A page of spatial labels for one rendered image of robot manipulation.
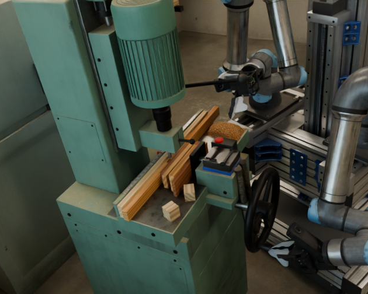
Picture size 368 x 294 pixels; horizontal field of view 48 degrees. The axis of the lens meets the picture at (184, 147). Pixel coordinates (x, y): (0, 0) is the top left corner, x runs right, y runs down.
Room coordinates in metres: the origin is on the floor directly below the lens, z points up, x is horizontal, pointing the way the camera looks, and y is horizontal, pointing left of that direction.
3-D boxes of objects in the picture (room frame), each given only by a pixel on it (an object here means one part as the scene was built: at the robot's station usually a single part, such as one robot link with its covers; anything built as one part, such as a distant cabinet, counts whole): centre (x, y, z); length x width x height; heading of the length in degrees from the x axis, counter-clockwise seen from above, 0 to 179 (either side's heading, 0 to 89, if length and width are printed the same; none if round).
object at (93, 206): (1.26, 0.16, 0.76); 0.57 x 0.45 x 0.09; 56
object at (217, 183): (1.10, -0.12, 0.92); 0.15 x 0.13 x 0.09; 146
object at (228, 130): (1.37, -0.17, 0.92); 0.14 x 0.09 x 0.04; 56
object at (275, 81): (1.44, -0.35, 1.04); 0.11 x 0.08 x 0.11; 103
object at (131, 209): (1.23, 0.03, 0.92); 0.67 x 0.02 x 0.04; 146
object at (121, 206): (1.22, 0.06, 0.93); 0.60 x 0.02 x 0.05; 146
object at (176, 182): (1.13, -0.01, 0.93); 0.24 x 0.01 x 0.06; 146
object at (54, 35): (1.35, 0.30, 1.16); 0.22 x 0.22 x 0.72; 56
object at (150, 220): (1.15, -0.05, 0.87); 0.61 x 0.30 x 0.06; 146
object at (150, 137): (1.21, 0.07, 1.02); 0.14 x 0.07 x 0.09; 56
